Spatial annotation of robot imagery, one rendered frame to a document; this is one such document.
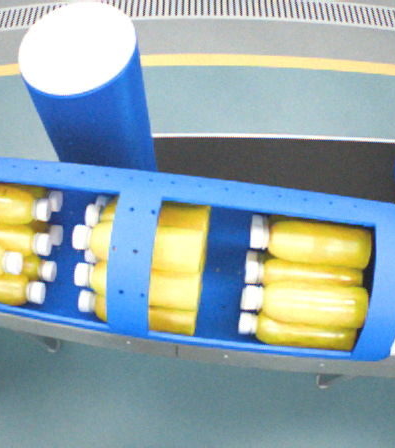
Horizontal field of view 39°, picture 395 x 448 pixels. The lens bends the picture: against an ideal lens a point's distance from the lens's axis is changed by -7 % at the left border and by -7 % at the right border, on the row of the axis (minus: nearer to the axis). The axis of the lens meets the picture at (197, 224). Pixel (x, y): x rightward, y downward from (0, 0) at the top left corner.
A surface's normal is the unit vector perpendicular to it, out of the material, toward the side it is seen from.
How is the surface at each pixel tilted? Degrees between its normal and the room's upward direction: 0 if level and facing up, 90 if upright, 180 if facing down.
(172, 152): 0
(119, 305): 51
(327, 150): 0
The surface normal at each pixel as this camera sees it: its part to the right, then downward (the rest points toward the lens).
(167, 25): 0.00, -0.34
